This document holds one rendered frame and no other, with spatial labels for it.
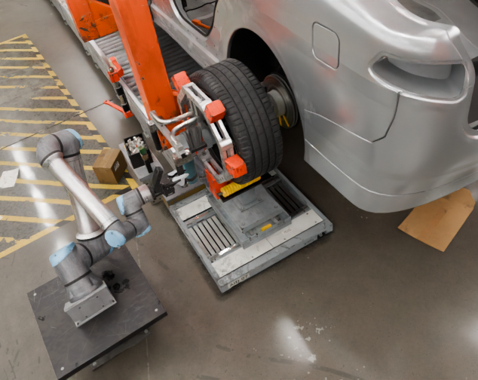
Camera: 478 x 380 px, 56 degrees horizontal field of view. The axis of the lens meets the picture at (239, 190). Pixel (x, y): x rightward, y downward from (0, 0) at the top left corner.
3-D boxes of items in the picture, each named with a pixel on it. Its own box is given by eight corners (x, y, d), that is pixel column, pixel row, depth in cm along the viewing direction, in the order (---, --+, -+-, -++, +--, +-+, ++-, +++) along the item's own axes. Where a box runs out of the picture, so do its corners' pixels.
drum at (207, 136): (219, 148, 244) (216, 129, 234) (185, 165, 238) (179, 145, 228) (208, 136, 253) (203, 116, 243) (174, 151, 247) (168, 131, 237)
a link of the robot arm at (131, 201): (121, 216, 224) (113, 197, 223) (145, 204, 227) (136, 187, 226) (123, 217, 215) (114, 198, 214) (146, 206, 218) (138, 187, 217)
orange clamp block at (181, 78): (192, 85, 239) (185, 69, 239) (179, 90, 237) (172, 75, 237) (190, 89, 246) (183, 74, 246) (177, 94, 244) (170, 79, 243)
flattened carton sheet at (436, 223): (480, 198, 296) (482, 194, 294) (443, 253, 271) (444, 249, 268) (436, 180, 312) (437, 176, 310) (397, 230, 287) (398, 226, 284)
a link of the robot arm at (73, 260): (58, 287, 234) (41, 258, 232) (83, 271, 247) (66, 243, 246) (73, 280, 224) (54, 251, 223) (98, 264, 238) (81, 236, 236)
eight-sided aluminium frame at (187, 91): (242, 196, 245) (228, 116, 206) (231, 201, 243) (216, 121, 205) (199, 145, 280) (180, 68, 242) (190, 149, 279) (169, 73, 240)
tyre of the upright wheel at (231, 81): (273, 76, 206) (212, 44, 255) (228, 96, 199) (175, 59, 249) (291, 187, 245) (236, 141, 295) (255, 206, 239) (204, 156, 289)
